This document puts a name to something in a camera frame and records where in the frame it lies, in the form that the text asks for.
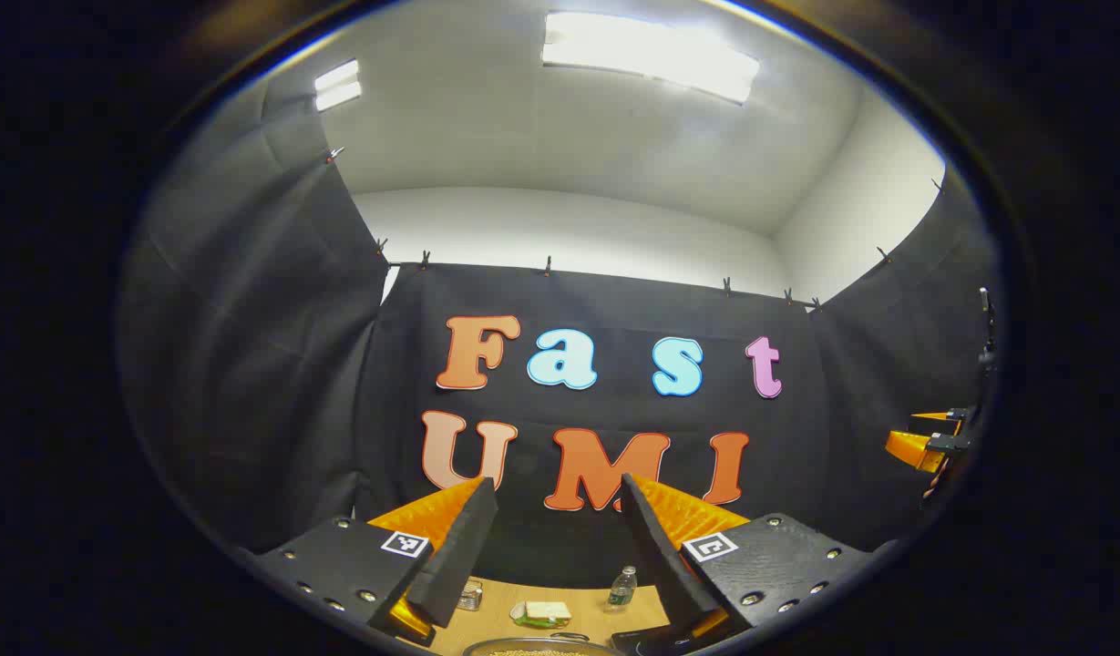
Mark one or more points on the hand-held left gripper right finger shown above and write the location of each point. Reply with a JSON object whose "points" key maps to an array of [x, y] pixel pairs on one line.
{"points": [[664, 565]]}

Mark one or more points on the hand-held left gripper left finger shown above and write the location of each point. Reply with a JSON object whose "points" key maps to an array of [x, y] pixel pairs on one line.
{"points": [[464, 556]]}

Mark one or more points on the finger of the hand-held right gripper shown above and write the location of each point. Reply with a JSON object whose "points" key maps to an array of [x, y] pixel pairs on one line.
{"points": [[942, 416], [915, 449]]}

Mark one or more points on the black induction cooktop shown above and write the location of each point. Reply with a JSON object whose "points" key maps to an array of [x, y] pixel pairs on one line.
{"points": [[646, 642]]}

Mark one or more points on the clear plastic water bottle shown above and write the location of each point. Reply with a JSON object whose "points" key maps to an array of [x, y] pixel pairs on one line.
{"points": [[621, 590]]}

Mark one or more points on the sandwich with lettuce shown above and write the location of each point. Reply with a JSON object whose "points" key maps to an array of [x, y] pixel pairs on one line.
{"points": [[543, 610]]}

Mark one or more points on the black backdrop cloth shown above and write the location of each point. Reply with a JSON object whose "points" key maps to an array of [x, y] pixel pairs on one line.
{"points": [[268, 364]]}

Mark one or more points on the row of small cloth clips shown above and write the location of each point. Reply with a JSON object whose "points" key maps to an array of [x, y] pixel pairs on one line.
{"points": [[548, 265]]}

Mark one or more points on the large ceiling light panel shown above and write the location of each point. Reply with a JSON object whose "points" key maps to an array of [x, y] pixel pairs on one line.
{"points": [[651, 55]]}

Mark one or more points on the small ceiling light panel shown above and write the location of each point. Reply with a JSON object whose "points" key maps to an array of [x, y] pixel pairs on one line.
{"points": [[338, 85]]}

